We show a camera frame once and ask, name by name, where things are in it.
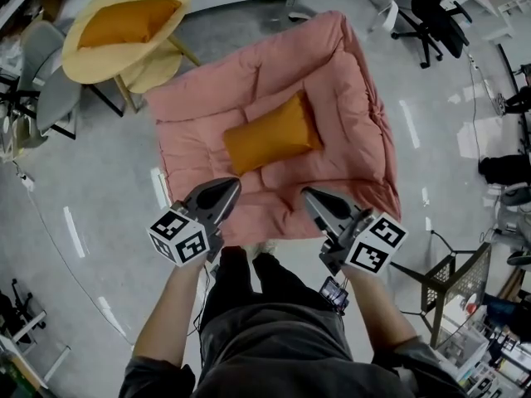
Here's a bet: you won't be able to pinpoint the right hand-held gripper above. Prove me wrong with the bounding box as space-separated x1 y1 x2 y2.
300 186 410 278

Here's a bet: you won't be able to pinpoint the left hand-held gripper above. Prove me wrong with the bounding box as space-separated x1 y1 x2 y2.
146 177 243 269

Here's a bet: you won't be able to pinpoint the orange cushion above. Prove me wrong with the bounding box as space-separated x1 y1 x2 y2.
76 0 183 51
222 91 324 177

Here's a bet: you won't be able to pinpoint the person's right forearm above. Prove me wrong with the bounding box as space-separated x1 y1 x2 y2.
343 263 421 352

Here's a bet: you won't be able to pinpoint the person's left forearm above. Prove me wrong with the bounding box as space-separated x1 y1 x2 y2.
132 258 208 369

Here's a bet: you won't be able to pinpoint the person's light furry slippers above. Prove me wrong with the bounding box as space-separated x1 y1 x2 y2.
244 240 280 257

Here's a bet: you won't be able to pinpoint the small black screen device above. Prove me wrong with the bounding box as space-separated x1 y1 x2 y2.
318 275 351 316

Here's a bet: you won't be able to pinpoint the pink quilted mattress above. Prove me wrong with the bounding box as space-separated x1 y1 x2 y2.
144 10 402 243

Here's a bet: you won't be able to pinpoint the person's dark clothing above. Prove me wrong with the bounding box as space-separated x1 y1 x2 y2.
118 245 470 398

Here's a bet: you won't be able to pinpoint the black mesh metal table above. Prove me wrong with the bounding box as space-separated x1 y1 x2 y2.
388 229 494 348

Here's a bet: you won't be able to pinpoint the round wooden chair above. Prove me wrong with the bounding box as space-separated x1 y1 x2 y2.
61 0 202 114

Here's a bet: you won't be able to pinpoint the grey shell chair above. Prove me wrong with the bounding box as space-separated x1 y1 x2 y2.
17 20 66 95
36 67 83 141

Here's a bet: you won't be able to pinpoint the clear plastic storage box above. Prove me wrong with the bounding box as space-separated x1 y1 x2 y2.
434 320 490 389

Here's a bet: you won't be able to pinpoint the white power strip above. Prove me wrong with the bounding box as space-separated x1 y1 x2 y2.
16 172 37 193

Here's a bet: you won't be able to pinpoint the black office chair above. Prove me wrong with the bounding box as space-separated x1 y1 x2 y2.
391 0 474 70

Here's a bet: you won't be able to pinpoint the black chair wheel base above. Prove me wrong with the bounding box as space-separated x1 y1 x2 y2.
0 279 47 344

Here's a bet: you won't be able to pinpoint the thin black floor cable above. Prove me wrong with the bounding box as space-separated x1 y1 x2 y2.
467 55 484 162

